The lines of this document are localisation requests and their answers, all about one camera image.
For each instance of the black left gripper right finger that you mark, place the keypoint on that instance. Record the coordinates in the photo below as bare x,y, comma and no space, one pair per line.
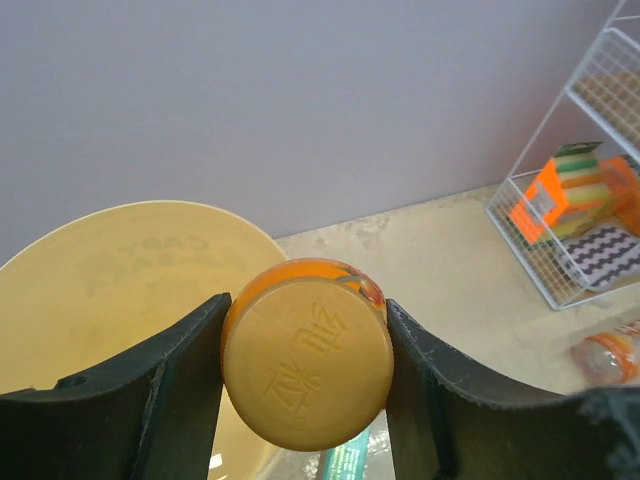
450,417

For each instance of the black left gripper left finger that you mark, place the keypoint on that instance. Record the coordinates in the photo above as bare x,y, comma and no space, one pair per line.
149,412

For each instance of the orange juice bottle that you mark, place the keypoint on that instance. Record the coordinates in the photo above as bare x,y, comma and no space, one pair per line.
306,354

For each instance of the yellow plastic bin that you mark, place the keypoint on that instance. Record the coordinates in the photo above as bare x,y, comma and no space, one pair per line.
105,283

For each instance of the teal rectangular box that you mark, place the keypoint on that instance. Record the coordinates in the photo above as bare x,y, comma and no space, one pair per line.
347,461

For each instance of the orange label clear bottle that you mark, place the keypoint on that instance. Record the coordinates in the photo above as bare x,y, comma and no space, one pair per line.
610,357

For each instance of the purple wavy pattern pouch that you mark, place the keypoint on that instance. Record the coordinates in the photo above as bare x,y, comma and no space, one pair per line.
600,258

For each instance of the sponge pack bottom shelf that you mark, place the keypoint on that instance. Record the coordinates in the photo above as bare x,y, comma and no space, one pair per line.
568,193

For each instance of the orange box bottom shelf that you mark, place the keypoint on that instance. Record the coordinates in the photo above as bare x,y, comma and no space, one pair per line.
621,174

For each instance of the white wire shelf rack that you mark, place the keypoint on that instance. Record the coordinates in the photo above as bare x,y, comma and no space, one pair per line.
599,102

